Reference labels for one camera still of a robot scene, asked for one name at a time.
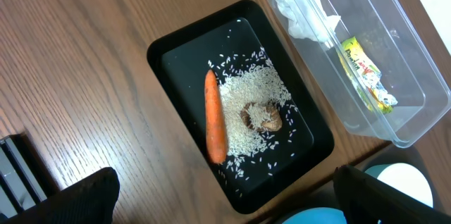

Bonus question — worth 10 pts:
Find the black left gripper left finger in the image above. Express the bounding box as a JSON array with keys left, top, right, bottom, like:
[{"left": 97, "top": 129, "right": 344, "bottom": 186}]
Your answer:
[{"left": 6, "top": 167, "right": 120, "bottom": 224}]

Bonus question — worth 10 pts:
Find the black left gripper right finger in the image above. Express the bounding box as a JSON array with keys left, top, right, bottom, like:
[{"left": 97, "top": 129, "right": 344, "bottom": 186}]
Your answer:
[{"left": 333, "top": 165, "right": 450, "bottom": 224}]

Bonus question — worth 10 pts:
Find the light blue rice bowl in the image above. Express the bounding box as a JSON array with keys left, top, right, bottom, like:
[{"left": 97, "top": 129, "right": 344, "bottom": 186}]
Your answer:
[{"left": 365, "top": 163, "right": 433, "bottom": 208}]

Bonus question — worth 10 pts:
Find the blue plate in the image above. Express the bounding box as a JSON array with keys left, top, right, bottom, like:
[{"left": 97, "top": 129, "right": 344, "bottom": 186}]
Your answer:
[{"left": 281, "top": 207, "right": 347, "bottom": 224}]

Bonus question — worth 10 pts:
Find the brown food scrap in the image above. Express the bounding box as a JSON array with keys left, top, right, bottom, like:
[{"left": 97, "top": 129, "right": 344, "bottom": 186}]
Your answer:
[{"left": 240, "top": 102, "right": 283, "bottom": 132}]

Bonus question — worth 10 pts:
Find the green snack wrapper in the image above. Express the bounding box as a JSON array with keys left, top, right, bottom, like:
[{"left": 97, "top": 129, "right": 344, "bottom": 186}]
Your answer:
[{"left": 340, "top": 37, "right": 398, "bottom": 114}]

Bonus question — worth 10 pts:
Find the orange carrot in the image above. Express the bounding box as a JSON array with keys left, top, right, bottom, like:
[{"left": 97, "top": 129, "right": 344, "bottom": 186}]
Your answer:
[{"left": 204, "top": 70, "right": 228, "bottom": 164}]

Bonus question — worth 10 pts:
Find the pile of white rice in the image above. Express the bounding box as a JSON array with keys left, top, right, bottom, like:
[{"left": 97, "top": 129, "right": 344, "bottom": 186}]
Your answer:
[{"left": 206, "top": 28, "right": 300, "bottom": 199}]

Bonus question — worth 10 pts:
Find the white tissue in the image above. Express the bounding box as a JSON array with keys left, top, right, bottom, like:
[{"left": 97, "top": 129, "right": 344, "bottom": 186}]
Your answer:
[{"left": 275, "top": 0, "right": 341, "bottom": 46}]

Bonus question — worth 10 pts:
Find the black waste tray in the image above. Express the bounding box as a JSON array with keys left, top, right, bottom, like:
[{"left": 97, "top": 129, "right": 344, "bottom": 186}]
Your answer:
[{"left": 147, "top": 0, "right": 334, "bottom": 213}]

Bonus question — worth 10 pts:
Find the clear plastic bin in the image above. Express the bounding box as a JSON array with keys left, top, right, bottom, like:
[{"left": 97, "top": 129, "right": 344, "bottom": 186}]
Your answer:
[{"left": 268, "top": 0, "right": 450, "bottom": 148}]

